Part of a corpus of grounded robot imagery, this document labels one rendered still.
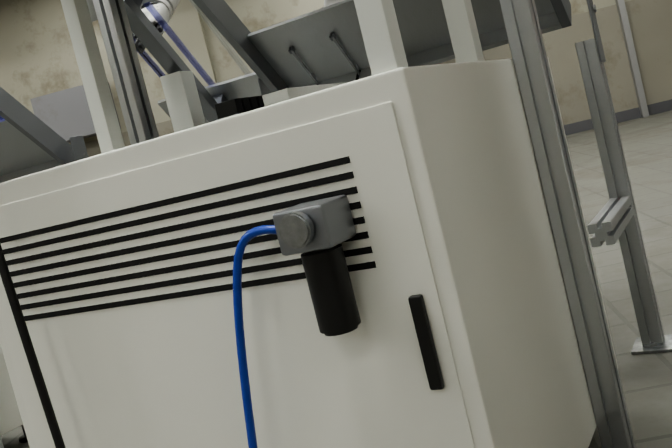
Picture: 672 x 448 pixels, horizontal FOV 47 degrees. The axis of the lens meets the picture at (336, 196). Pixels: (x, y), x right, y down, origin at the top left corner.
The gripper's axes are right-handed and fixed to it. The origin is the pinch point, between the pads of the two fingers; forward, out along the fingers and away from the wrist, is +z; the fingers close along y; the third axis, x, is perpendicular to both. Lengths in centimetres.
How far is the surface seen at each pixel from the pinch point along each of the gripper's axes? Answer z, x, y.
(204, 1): 16.6, -12.3, 32.5
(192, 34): -601, 286, -344
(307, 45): 10.8, 8.0, 46.5
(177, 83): 12.8, 6.6, 12.5
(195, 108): 14.6, 13.5, 14.0
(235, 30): 13.2, -2.1, 33.6
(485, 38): 15, 17, 85
